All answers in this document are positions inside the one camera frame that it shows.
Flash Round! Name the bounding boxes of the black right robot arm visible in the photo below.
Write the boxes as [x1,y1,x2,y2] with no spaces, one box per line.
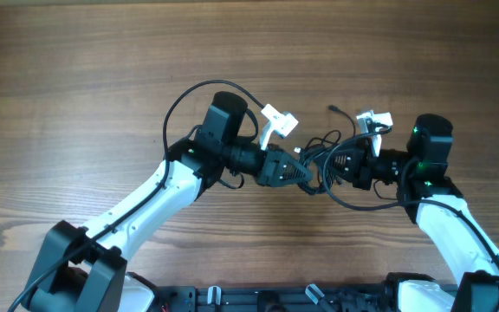
[321,112,499,311]

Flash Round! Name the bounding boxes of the black left camera cable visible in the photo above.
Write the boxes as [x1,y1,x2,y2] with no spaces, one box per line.
[6,79,266,312]

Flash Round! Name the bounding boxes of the black right camera cable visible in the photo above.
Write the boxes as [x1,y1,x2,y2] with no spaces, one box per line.
[321,123,499,312]

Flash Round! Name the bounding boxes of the black camera cable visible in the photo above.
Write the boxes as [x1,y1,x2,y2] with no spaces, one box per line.
[321,123,499,312]
[6,79,266,312]

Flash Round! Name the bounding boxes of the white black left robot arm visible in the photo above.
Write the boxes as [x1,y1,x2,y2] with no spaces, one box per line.
[10,91,311,311]

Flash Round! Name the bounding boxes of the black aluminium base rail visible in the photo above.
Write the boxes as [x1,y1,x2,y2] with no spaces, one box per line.
[152,283,426,312]

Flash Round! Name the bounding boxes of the black USB cable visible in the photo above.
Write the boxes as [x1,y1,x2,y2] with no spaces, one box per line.
[293,104,359,196]

